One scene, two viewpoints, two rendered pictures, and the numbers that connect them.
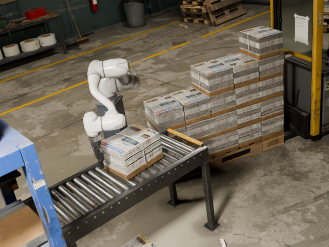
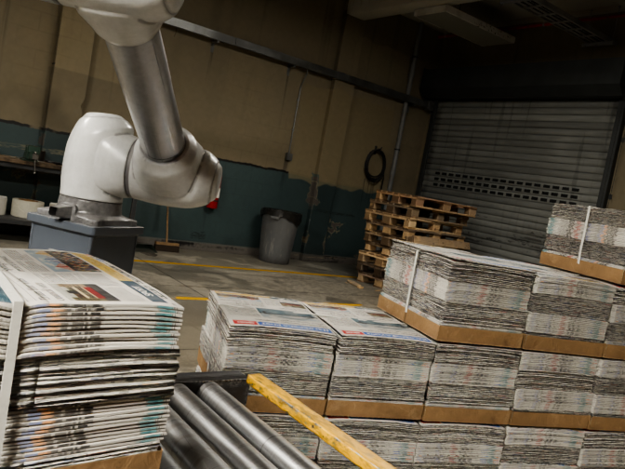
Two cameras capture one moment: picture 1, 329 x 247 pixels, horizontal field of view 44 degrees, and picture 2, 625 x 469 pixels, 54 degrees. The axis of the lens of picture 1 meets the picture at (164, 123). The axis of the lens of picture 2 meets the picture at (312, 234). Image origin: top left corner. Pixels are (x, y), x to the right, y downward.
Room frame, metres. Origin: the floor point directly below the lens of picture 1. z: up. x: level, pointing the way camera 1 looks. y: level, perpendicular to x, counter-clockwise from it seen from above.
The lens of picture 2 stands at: (2.04, -0.07, 1.19)
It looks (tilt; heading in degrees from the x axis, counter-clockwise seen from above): 5 degrees down; 359
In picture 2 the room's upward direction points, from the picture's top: 10 degrees clockwise
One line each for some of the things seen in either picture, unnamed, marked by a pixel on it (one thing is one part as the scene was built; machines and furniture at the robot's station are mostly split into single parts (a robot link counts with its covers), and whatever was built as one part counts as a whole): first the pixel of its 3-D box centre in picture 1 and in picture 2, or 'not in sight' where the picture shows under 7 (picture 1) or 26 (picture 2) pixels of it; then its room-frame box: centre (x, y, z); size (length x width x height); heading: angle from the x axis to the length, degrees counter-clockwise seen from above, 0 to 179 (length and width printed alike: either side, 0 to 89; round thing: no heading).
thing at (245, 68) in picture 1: (237, 70); (530, 302); (4.01, -0.83, 0.95); 0.38 x 0.29 x 0.23; 18
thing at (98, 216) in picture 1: (140, 191); not in sight; (2.43, 0.24, 0.74); 1.34 x 0.05 x 0.12; 126
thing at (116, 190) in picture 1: (105, 183); not in sight; (2.56, 0.50, 0.77); 0.47 x 0.05 x 0.05; 36
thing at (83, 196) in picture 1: (82, 195); not in sight; (2.44, 0.66, 0.77); 0.47 x 0.05 x 0.05; 36
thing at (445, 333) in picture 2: (212, 85); (445, 319); (3.91, -0.55, 0.86); 0.38 x 0.29 x 0.04; 20
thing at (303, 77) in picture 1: (320, 90); not in sight; (4.36, -1.88, 0.40); 0.69 x 0.55 x 0.80; 18
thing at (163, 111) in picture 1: (205, 127); (380, 454); (3.87, -0.42, 0.42); 1.17 x 0.39 x 0.83; 108
